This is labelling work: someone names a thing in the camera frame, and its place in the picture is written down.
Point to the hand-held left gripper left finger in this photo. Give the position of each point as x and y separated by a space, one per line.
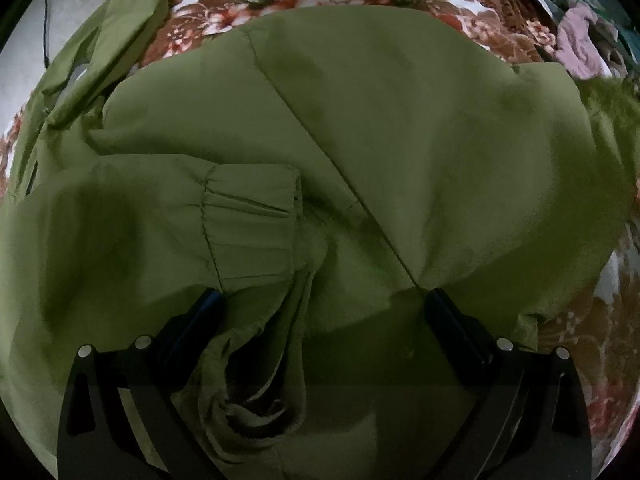
200 317

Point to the pile of clothes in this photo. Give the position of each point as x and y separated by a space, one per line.
600 20

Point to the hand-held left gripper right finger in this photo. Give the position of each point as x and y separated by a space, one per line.
447 317

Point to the pink cloth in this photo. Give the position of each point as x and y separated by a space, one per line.
580 42

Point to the olive green jacket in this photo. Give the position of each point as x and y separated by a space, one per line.
320 220

